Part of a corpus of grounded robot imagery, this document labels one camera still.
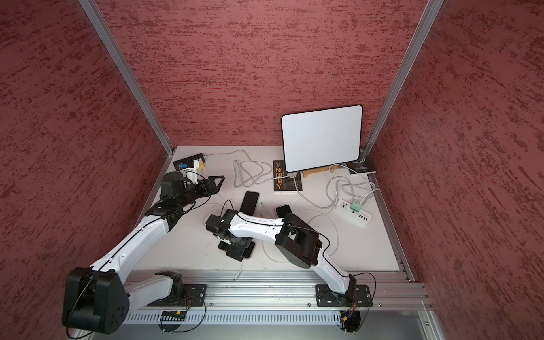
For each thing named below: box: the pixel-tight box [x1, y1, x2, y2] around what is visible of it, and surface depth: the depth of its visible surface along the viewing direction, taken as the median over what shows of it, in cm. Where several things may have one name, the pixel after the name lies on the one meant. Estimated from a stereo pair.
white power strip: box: [335, 198, 373, 227], surface depth 95 cm
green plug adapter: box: [350, 200, 362, 212], surface depth 94 cm
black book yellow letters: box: [273, 160, 303, 195], surface depth 108 cm
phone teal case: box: [239, 190, 260, 217], surface depth 100 cm
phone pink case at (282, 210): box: [274, 204, 294, 219], surface depth 99 cm
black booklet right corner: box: [346, 158, 377, 174], surface depth 116 cm
